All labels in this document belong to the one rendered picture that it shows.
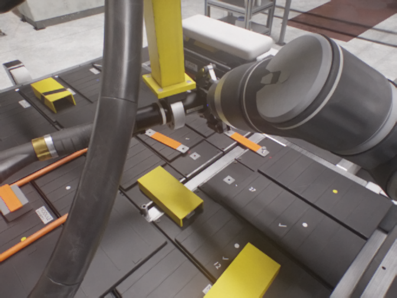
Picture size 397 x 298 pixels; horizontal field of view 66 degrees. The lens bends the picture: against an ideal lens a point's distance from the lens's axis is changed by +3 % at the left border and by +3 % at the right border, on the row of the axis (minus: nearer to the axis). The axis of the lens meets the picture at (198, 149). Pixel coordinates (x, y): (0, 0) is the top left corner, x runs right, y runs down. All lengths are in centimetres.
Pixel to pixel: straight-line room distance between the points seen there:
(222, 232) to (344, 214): 28
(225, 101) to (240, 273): 31
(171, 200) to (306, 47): 46
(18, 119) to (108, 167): 89
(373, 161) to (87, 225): 34
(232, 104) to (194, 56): 71
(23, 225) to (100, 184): 55
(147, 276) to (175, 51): 42
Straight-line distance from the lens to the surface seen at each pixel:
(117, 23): 25
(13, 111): 116
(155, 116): 61
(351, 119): 36
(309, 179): 80
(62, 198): 79
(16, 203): 78
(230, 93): 44
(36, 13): 505
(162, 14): 53
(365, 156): 41
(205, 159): 82
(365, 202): 80
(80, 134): 59
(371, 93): 36
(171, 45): 55
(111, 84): 23
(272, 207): 71
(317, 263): 66
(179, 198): 69
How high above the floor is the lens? 156
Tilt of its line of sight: 42 degrees down
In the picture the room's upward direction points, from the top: 1 degrees counter-clockwise
